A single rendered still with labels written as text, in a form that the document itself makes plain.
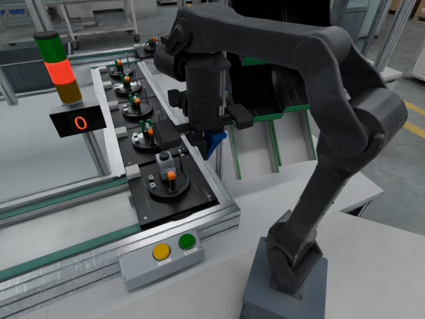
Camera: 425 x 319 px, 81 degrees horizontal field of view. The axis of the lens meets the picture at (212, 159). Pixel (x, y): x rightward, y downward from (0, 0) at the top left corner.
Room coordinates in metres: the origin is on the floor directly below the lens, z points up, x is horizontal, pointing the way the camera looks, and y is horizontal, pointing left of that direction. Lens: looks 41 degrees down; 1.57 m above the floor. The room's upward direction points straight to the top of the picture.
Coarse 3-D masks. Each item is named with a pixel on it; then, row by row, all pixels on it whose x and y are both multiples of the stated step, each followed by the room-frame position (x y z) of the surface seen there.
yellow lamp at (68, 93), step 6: (54, 84) 0.57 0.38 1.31; (60, 84) 0.56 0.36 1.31; (66, 84) 0.57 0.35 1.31; (72, 84) 0.57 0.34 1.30; (60, 90) 0.56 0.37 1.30; (66, 90) 0.56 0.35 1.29; (72, 90) 0.57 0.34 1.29; (78, 90) 0.59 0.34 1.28; (60, 96) 0.56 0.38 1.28; (66, 96) 0.56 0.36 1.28; (72, 96) 0.57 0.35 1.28; (78, 96) 0.58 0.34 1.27; (66, 102) 0.56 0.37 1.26; (72, 102) 0.56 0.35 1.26
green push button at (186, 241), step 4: (184, 236) 0.36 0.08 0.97; (188, 236) 0.36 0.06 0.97; (192, 236) 0.36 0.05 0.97; (180, 240) 0.35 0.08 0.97; (184, 240) 0.35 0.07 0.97; (188, 240) 0.35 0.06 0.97; (192, 240) 0.35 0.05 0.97; (180, 244) 0.34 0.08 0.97; (184, 244) 0.34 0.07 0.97; (188, 244) 0.34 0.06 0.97; (192, 244) 0.34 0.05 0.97; (184, 248) 0.33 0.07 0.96; (188, 248) 0.33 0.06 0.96
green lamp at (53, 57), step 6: (36, 42) 0.57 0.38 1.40; (42, 42) 0.56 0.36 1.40; (48, 42) 0.56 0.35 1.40; (54, 42) 0.57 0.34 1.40; (60, 42) 0.59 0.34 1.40; (42, 48) 0.56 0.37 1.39; (48, 48) 0.56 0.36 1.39; (54, 48) 0.57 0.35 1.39; (60, 48) 0.58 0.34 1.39; (42, 54) 0.56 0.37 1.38; (48, 54) 0.56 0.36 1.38; (54, 54) 0.57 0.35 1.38; (60, 54) 0.57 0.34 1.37; (48, 60) 0.56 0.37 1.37; (54, 60) 0.56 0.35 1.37; (60, 60) 0.57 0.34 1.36
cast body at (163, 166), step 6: (156, 156) 0.56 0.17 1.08; (162, 156) 0.55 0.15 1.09; (168, 156) 0.55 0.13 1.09; (156, 162) 0.57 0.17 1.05; (162, 162) 0.53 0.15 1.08; (168, 162) 0.54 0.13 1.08; (162, 168) 0.53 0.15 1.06; (168, 168) 0.54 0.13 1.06; (174, 168) 0.54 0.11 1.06; (162, 174) 0.52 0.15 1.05
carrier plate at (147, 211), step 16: (176, 160) 0.67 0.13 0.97; (192, 160) 0.67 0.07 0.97; (144, 176) 0.59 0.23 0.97; (192, 176) 0.59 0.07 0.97; (144, 192) 0.52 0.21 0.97; (192, 192) 0.52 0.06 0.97; (208, 192) 0.52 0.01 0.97; (144, 208) 0.46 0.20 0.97; (160, 208) 0.46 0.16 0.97; (176, 208) 0.46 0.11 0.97; (192, 208) 0.46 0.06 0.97; (144, 224) 0.40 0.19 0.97
